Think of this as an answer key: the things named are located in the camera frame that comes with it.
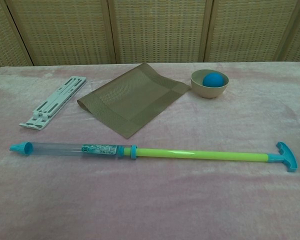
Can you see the green and blue water pump toy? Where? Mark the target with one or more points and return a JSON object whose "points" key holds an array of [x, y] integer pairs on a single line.
{"points": [[190, 153]]}

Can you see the brown woven placemat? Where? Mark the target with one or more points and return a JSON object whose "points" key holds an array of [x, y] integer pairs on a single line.
{"points": [[130, 100]]}

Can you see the beige bowl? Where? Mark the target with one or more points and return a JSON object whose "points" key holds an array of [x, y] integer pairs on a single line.
{"points": [[197, 87]]}

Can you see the blue ball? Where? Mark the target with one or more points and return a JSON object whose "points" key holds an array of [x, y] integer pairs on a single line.
{"points": [[212, 80]]}

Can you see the pink tablecloth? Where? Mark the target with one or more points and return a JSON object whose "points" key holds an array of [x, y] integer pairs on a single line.
{"points": [[140, 200]]}

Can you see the bamboo folding screen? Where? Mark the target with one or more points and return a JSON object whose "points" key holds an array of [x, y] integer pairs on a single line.
{"points": [[157, 30]]}

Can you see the white folding laptop stand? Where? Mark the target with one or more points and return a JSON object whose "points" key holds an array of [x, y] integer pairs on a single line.
{"points": [[55, 98]]}

